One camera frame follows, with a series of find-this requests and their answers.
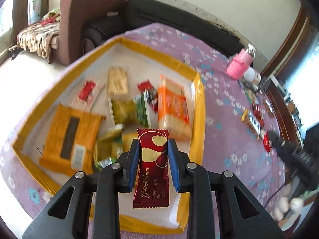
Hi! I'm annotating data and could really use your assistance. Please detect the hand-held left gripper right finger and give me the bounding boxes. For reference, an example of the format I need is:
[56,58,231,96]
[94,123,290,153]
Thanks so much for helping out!
[167,139,285,239]

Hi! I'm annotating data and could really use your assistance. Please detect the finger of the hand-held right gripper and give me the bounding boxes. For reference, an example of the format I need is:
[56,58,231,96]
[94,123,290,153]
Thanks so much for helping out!
[267,131,299,153]
[270,143,293,165]

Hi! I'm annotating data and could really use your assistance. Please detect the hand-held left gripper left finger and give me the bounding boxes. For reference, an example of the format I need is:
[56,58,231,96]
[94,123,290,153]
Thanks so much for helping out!
[22,139,140,239]

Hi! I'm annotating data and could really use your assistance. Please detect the dark red nougat packet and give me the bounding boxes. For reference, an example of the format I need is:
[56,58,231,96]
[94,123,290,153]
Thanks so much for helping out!
[133,128,170,209]

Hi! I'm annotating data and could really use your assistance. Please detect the yellow sandwich cracker packet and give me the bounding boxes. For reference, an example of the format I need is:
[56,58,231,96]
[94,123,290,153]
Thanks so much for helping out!
[93,124,139,171]

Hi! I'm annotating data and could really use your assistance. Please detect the green pea snack packet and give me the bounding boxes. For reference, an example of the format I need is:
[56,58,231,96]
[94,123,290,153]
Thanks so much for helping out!
[133,93,152,127]

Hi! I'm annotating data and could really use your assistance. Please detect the yellow zigzag-edged snack packet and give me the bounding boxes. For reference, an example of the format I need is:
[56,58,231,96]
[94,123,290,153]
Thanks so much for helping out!
[108,97,137,125]

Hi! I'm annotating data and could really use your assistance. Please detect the orange cracker packet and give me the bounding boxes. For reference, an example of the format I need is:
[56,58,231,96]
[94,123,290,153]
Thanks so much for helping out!
[157,75,192,141]

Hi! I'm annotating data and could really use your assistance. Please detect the red packet with black label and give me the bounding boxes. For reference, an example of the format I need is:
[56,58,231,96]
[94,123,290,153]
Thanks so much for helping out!
[147,92,160,112]

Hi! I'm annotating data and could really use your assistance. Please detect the orange packet with dark label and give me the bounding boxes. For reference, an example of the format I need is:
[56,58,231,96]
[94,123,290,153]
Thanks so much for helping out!
[38,104,107,177]

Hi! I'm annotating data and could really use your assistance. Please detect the cream white snack packet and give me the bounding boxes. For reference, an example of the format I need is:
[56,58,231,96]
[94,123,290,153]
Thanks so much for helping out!
[107,66,130,101]

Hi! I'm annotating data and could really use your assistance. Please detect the red and white snack packet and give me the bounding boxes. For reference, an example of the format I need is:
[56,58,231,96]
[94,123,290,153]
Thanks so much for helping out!
[70,80,105,110]

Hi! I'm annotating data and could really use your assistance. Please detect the white box with yellow rim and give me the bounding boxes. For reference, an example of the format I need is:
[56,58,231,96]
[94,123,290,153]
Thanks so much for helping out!
[11,37,206,234]

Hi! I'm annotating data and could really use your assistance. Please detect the person's right hand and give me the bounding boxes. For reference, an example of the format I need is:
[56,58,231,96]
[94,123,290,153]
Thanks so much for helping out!
[273,195,304,222]

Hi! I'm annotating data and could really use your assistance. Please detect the purple floral tablecloth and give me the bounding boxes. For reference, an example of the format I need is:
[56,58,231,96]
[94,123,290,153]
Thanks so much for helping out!
[0,22,304,239]

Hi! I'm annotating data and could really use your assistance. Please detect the white round container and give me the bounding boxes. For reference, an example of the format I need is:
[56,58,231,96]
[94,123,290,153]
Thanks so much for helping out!
[244,68,261,84]

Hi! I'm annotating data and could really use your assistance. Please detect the pink knit-sleeved thermos bottle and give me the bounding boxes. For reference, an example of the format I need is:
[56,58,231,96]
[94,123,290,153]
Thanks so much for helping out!
[226,43,257,80]

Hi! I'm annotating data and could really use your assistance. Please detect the black sofa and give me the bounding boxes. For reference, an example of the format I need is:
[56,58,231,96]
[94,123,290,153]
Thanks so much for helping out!
[81,0,250,63]

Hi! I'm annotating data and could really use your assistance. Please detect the brown armchair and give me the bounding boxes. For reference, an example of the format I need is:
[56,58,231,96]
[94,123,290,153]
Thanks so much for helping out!
[58,0,129,66]

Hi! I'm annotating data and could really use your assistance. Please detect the patterned blanket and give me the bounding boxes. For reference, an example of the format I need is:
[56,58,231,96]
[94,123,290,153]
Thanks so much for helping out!
[16,7,61,64]

